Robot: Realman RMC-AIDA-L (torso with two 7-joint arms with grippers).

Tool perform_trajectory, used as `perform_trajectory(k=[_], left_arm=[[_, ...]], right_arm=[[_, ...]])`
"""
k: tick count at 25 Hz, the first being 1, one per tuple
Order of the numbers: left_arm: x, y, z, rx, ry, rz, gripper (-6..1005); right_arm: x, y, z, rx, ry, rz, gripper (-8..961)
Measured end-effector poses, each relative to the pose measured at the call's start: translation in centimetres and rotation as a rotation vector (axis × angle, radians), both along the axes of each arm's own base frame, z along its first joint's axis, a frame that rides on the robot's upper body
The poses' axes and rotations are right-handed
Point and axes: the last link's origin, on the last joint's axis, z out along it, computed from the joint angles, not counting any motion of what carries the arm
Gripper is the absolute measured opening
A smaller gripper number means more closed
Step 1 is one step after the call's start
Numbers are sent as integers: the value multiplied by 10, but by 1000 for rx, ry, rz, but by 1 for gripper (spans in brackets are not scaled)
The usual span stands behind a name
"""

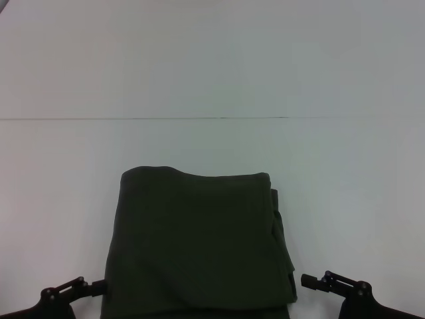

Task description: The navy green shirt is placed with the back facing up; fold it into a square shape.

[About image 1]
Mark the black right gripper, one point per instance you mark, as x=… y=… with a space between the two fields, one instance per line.
x=372 y=304

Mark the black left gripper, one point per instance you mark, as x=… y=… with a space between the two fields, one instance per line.
x=43 y=305

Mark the dark green shirt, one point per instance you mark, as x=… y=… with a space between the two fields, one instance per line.
x=199 y=246

